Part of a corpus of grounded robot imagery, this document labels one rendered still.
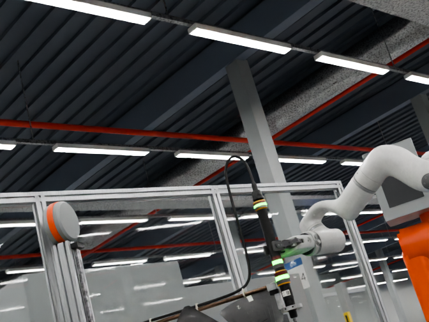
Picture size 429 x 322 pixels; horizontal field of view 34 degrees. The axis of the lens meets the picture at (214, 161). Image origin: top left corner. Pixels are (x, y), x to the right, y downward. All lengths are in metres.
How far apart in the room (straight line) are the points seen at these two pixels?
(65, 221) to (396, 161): 1.16
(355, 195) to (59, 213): 1.03
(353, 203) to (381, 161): 0.17
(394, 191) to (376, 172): 3.81
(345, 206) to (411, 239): 3.79
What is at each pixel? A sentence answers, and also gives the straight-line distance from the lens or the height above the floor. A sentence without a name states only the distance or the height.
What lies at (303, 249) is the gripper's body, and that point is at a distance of 2.32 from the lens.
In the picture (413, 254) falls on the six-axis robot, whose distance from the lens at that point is 6.13.
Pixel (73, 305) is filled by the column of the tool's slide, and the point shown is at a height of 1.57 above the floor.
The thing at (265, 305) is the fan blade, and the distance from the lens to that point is 2.37.
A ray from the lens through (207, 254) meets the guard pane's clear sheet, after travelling 3.04.
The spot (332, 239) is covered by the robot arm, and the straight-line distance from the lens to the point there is 2.43.
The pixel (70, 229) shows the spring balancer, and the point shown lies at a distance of 2.56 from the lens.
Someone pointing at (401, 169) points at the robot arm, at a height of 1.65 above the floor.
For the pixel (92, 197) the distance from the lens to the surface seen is 2.82.
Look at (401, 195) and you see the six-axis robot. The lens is 6.08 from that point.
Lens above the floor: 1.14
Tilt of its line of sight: 18 degrees up
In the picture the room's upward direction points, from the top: 16 degrees counter-clockwise
